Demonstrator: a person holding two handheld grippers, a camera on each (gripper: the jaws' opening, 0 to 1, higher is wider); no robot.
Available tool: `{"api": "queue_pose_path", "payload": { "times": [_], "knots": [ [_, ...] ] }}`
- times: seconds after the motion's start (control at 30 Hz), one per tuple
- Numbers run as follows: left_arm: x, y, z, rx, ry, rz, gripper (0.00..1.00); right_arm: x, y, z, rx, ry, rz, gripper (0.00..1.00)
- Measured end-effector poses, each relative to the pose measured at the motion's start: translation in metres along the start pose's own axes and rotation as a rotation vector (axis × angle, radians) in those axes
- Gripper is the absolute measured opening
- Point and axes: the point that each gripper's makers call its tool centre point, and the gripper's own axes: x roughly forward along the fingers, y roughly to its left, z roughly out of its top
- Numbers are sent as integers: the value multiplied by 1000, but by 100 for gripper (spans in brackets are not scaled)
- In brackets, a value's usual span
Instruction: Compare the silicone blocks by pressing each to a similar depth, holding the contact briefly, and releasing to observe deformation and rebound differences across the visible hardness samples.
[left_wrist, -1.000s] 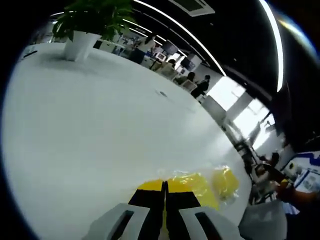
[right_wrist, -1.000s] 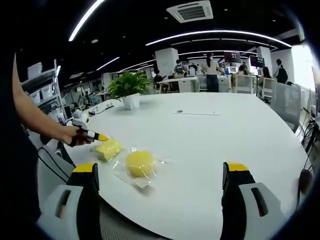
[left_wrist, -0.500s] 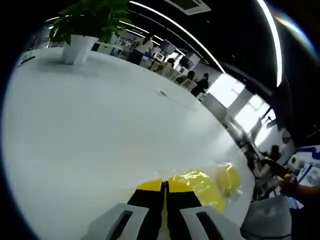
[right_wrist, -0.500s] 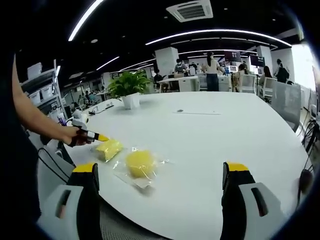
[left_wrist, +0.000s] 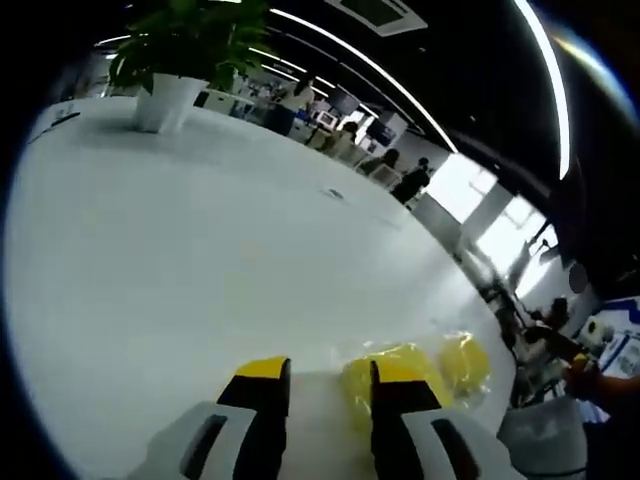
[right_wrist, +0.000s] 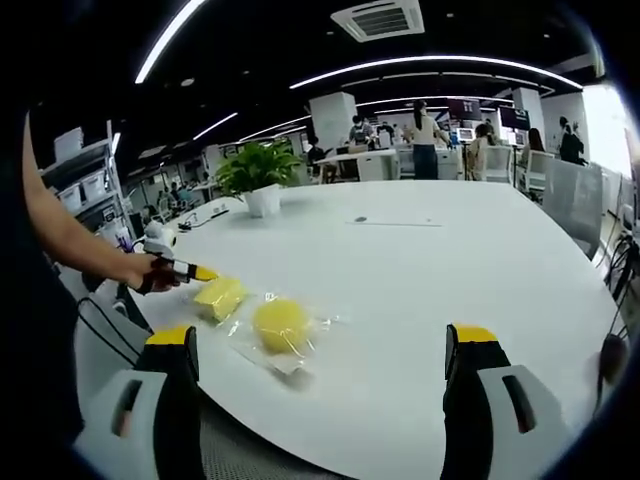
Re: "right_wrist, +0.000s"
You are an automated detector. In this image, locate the green potted plant white pot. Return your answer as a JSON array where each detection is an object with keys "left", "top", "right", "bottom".
[{"left": 213, "top": 139, "right": 306, "bottom": 219}]

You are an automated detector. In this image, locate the short ceiling light strip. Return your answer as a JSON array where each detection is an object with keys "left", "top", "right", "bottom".
[{"left": 192, "top": 111, "right": 240, "bottom": 142}]

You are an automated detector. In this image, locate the person's left hand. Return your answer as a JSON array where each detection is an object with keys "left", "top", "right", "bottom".
[{"left": 126, "top": 252, "right": 182, "bottom": 297}]

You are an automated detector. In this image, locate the black cable bundle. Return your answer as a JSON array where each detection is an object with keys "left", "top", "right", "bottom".
[{"left": 603, "top": 229, "right": 640, "bottom": 304}]

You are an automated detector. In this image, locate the ceiling air conditioner vent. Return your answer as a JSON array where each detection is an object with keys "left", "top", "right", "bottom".
[{"left": 329, "top": 0, "right": 426, "bottom": 44}]

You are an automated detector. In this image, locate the black power strip with cable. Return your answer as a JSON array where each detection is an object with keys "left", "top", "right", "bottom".
[{"left": 177, "top": 206, "right": 232, "bottom": 232}]

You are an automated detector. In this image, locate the hanging dark display screen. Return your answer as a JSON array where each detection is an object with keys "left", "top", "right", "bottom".
[
  {"left": 446, "top": 98, "right": 482, "bottom": 122},
  {"left": 499, "top": 106, "right": 532, "bottom": 131}
]

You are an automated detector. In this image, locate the grey high-back chair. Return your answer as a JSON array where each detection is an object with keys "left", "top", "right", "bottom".
[{"left": 541, "top": 159, "right": 605, "bottom": 262}]

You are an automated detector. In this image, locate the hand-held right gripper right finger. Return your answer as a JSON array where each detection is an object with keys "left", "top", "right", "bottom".
[{"left": 439, "top": 322, "right": 572, "bottom": 480}]

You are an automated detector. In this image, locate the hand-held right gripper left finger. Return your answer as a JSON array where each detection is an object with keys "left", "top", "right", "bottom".
[{"left": 74, "top": 324, "right": 204, "bottom": 480}]

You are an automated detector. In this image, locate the black cable with plug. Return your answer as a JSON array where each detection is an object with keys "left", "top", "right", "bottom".
[{"left": 592, "top": 299, "right": 631, "bottom": 422}]

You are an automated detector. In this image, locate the person's dark clothing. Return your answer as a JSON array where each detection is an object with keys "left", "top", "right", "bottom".
[{"left": 0, "top": 112, "right": 85, "bottom": 451}]

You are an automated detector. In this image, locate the white mesh chair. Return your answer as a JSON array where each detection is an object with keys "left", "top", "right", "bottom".
[{"left": 484, "top": 144, "right": 515, "bottom": 184}]

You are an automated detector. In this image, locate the white table cable cover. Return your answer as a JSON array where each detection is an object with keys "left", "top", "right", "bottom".
[{"left": 345, "top": 215, "right": 444, "bottom": 229}]

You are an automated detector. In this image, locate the white background desk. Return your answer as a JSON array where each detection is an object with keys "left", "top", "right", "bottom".
[{"left": 319, "top": 148, "right": 402, "bottom": 183}]

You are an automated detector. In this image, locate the square yellow silicone block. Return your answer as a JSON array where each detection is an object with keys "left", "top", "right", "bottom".
[{"left": 180, "top": 277, "right": 254, "bottom": 327}]

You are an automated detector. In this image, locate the metal storage shelf with boxes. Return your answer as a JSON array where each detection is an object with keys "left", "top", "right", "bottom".
[{"left": 39, "top": 119, "right": 124, "bottom": 227}]

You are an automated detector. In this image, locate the round yellow silicone block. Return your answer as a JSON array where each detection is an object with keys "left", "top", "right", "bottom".
[{"left": 227, "top": 292, "right": 351, "bottom": 379}]

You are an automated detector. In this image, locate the grey mesh office chair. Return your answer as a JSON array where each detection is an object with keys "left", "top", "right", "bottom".
[{"left": 73, "top": 279, "right": 361, "bottom": 480}]

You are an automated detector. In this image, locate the long curved ceiling light strip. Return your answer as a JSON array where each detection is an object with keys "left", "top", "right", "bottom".
[{"left": 288, "top": 55, "right": 585, "bottom": 92}]

